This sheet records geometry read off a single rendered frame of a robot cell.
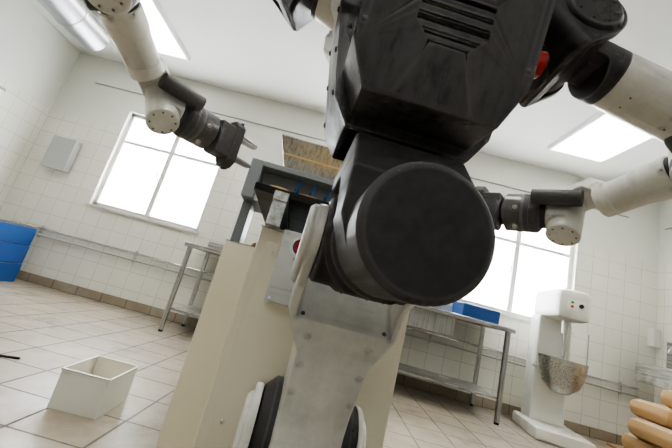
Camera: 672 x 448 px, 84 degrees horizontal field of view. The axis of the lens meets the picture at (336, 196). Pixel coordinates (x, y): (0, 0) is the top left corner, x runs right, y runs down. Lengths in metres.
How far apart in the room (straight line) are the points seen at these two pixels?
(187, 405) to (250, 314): 0.82
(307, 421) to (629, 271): 5.47
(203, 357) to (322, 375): 0.96
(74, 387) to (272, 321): 1.44
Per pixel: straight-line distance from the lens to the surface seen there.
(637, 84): 0.72
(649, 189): 0.85
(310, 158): 1.59
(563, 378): 4.34
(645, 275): 6.01
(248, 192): 1.50
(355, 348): 0.56
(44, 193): 5.86
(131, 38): 0.80
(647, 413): 4.56
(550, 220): 0.91
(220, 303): 1.47
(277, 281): 0.73
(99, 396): 2.07
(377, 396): 0.81
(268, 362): 0.77
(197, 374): 1.51
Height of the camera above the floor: 0.74
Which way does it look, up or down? 15 degrees up
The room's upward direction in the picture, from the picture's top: 15 degrees clockwise
